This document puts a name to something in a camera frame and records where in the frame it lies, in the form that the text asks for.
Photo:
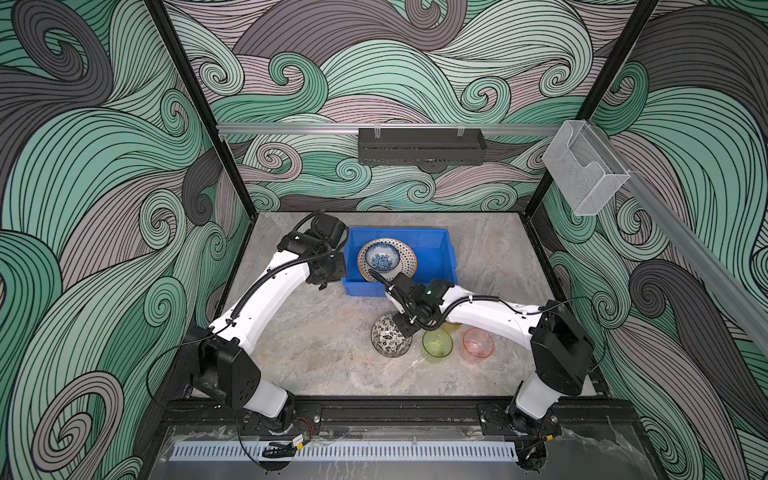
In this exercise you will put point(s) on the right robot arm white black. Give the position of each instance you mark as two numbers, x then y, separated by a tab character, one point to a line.
560	347

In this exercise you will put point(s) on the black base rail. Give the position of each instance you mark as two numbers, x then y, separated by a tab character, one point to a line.
328	415

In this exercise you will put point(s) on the aluminium back wall rail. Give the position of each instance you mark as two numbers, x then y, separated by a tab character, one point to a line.
308	128

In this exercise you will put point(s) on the green transparent cup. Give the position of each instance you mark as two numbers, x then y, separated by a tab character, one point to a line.
437	345

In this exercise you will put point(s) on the blue white floral bowl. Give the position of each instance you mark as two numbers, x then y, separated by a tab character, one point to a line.
382	257

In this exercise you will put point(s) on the brown leaf pattern bowl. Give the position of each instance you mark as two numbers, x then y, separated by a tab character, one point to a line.
387	340

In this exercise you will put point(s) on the pink transparent cup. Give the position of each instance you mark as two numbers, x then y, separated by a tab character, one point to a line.
477	345

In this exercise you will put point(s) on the yellow transparent cup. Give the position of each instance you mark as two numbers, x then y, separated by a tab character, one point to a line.
450	327

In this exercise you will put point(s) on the white slotted cable duct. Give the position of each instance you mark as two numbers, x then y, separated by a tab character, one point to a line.
454	451

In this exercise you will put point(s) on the black wall tray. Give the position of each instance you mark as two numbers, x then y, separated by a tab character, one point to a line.
422	147

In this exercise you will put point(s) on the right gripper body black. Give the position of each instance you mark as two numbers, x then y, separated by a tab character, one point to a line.
408	320

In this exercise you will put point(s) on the yellow rim dotted plate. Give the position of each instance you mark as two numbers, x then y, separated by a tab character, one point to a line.
408	264

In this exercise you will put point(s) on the clear acrylic wall holder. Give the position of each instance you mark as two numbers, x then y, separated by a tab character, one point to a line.
587	169

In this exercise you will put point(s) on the blue plastic bin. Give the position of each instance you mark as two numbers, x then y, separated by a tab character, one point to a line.
433	248

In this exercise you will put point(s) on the aluminium right wall rail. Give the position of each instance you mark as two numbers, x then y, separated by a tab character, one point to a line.
714	217

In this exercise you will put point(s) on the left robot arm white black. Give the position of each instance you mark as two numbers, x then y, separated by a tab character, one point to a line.
218	357

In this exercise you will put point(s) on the aluminium wall rail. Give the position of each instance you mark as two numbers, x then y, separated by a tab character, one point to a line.
714	217
308	128

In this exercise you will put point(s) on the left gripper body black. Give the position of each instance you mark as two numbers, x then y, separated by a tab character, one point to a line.
335	270

